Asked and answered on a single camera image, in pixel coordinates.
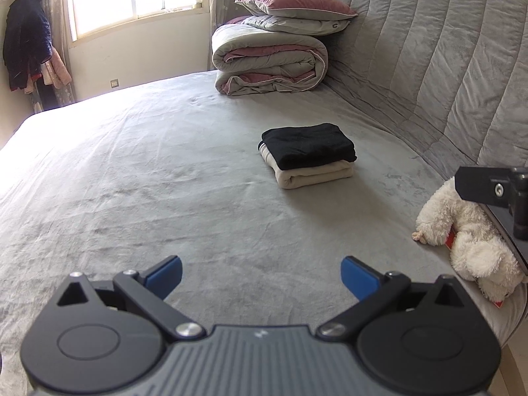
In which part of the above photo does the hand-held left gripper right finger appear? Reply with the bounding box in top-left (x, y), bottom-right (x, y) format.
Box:
top-left (315, 256), bottom-right (468, 342)

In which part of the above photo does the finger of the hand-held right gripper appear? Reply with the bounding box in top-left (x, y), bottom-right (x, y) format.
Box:
top-left (456, 166), bottom-right (528, 241)

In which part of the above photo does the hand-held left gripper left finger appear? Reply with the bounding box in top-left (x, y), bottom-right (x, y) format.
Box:
top-left (55, 255), bottom-right (208, 342)

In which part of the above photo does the black shirt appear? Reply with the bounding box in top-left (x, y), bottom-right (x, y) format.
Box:
top-left (258, 122), bottom-right (358, 171)

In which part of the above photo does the white plush toy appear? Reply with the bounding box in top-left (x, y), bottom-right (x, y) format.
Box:
top-left (412, 177), bottom-right (526, 303)

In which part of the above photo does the folded cream garment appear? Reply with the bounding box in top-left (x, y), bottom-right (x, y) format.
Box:
top-left (258, 142), bottom-right (355, 190)

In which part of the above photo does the grey quilted headboard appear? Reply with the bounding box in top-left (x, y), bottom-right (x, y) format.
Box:
top-left (305, 0), bottom-right (528, 351)

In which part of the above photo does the hanging pink garment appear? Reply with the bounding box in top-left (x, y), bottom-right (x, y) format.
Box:
top-left (22, 45), bottom-right (73, 93)

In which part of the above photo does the folded grey pink quilt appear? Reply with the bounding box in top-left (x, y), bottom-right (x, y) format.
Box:
top-left (212, 16), bottom-right (328, 97)

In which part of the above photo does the pink grey pillow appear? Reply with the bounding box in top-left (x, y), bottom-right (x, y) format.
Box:
top-left (235, 0), bottom-right (359, 21)

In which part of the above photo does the hanging dark jacket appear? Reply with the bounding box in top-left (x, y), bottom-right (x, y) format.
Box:
top-left (3, 0), bottom-right (54, 91)

